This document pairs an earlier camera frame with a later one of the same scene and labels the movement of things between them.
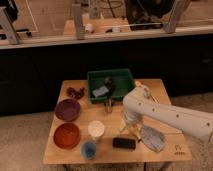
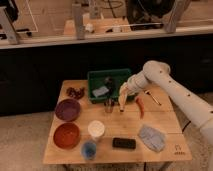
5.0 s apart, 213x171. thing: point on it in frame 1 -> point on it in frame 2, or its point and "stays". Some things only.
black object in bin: [109, 82] stays
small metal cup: [108, 102] stays
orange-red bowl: [66, 135] stays
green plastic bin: [122, 81] stays
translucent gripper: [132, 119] -> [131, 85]
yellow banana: [130, 130] -> [122, 98]
